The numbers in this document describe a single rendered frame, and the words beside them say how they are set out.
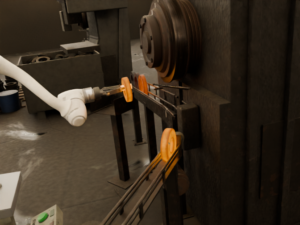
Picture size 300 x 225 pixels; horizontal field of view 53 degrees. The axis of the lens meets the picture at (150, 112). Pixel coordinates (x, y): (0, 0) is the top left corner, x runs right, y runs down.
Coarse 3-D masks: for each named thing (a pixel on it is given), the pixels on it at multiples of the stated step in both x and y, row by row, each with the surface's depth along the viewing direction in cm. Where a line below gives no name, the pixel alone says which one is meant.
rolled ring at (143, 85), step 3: (141, 75) 244; (144, 75) 244; (138, 78) 253; (141, 78) 243; (144, 78) 242; (138, 81) 255; (141, 81) 253; (144, 81) 241; (141, 84) 255; (144, 84) 240; (141, 87) 255; (144, 87) 240; (147, 87) 241; (141, 90) 254; (144, 90) 241; (147, 90) 242; (147, 93) 244
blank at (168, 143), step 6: (168, 132) 134; (174, 132) 140; (162, 138) 132; (168, 138) 132; (174, 138) 141; (162, 144) 131; (168, 144) 132; (174, 144) 141; (162, 150) 132; (168, 150) 132; (174, 150) 142; (162, 156) 133; (168, 156) 133
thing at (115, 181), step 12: (108, 96) 236; (120, 96) 230; (96, 108) 229; (108, 108) 229; (120, 108) 211; (132, 108) 221; (120, 120) 225; (120, 132) 227; (120, 144) 229; (120, 156) 233; (120, 168) 238; (108, 180) 243; (120, 180) 242; (132, 180) 240
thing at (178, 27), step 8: (160, 0) 156; (168, 0) 152; (168, 8) 146; (176, 8) 148; (168, 16) 148; (176, 16) 147; (176, 24) 146; (184, 24) 147; (176, 32) 146; (184, 32) 147; (176, 40) 145; (184, 40) 147; (176, 48) 146; (184, 48) 149; (176, 56) 148; (184, 56) 151; (176, 64) 151; (184, 64) 154; (176, 72) 157; (168, 80) 167
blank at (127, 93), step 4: (124, 80) 182; (128, 80) 182; (124, 84) 182; (128, 84) 180; (128, 88) 180; (124, 92) 190; (128, 92) 180; (128, 96) 182; (132, 96) 183; (128, 100) 185
